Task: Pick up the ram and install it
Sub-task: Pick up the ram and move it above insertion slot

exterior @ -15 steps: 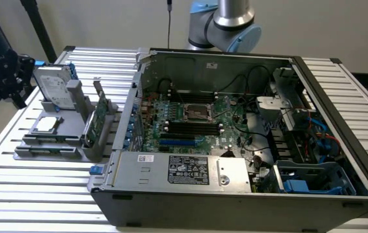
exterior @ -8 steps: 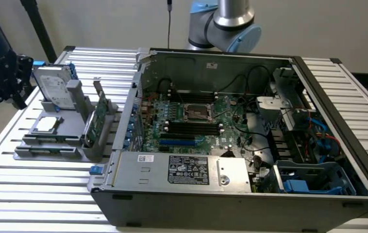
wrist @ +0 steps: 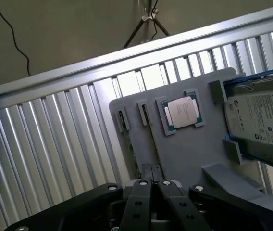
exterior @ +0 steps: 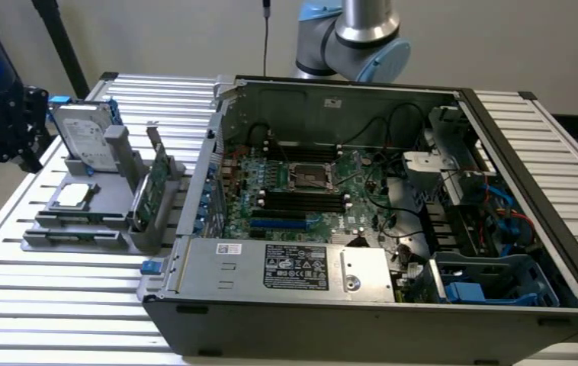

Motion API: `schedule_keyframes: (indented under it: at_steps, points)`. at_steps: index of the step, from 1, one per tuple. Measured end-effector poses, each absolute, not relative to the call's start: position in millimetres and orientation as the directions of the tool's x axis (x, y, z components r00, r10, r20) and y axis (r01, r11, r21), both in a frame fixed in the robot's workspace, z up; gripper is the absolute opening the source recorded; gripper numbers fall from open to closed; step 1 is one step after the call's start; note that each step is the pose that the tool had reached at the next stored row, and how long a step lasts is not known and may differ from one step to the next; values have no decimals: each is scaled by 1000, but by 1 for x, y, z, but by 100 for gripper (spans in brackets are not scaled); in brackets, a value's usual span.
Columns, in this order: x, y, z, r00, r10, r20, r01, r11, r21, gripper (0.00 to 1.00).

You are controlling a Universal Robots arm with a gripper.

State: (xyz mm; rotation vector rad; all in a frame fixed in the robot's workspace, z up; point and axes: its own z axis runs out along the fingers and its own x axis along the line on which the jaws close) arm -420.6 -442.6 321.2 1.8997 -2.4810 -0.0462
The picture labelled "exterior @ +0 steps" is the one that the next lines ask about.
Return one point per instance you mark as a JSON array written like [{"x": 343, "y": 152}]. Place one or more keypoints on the black RAM slot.
[
  {"x": 304, "y": 209},
  {"x": 304, "y": 192},
  {"x": 304, "y": 148},
  {"x": 304, "y": 203},
  {"x": 304, "y": 198},
  {"x": 304, "y": 153},
  {"x": 304, "y": 144}
]

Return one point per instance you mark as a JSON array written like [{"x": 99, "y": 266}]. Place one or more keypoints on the green RAM stick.
[
  {"x": 86, "y": 237},
  {"x": 100, "y": 219}
]

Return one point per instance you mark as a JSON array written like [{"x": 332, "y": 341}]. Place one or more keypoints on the black tripod pole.
[{"x": 66, "y": 49}]

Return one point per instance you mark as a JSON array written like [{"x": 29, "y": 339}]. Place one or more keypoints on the metal disk bay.
[{"x": 462, "y": 190}]

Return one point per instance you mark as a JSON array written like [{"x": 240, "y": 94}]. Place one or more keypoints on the black open PC case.
[{"x": 370, "y": 328}]

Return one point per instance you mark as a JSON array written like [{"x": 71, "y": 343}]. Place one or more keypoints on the silver hard disk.
[{"x": 86, "y": 133}]

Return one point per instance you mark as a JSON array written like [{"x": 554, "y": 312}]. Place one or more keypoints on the silver CPU chip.
[{"x": 74, "y": 195}]

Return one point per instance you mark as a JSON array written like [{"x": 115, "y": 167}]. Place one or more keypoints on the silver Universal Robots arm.
[{"x": 364, "y": 26}]

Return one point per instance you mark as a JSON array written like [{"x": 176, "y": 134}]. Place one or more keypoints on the green motherboard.
[{"x": 360, "y": 198}]

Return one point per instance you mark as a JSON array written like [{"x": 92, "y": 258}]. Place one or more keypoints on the silver power supply unit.
[{"x": 248, "y": 270}]

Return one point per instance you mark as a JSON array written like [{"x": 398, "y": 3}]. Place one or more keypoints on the blue case latch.
[{"x": 150, "y": 267}]

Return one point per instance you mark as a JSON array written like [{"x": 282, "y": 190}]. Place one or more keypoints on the blue expansion slot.
[{"x": 279, "y": 222}]

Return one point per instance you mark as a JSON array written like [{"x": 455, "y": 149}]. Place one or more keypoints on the green graphics card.
[{"x": 154, "y": 183}]

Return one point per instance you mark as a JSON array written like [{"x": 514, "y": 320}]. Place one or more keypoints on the blue plastic drive caddy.
[{"x": 493, "y": 278}]

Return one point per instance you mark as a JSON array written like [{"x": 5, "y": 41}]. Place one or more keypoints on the CPU socket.
[{"x": 306, "y": 176}]

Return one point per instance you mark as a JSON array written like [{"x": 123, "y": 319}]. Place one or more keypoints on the grey fan shroud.
[{"x": 429, "y": 164}]

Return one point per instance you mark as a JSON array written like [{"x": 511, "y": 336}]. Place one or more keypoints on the grey parts rack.
[{"x": 116, "y": 198}]

